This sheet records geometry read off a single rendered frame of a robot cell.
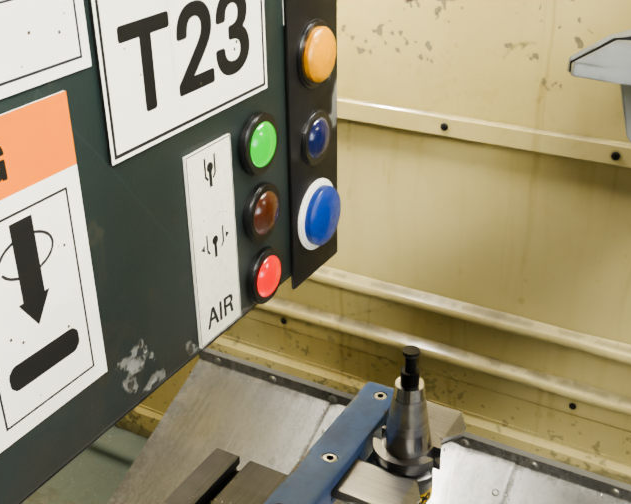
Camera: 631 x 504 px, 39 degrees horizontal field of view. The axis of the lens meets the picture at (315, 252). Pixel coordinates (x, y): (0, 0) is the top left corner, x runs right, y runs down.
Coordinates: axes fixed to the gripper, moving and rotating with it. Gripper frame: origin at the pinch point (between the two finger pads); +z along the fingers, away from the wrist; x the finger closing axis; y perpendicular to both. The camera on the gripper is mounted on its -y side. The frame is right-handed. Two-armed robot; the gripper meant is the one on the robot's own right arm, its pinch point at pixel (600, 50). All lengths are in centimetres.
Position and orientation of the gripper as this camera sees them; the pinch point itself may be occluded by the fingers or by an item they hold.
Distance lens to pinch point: 42.9
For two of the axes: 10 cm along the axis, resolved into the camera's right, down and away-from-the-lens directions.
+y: 0.1, 8.9, 4.6
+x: -0.1, -4.6, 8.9
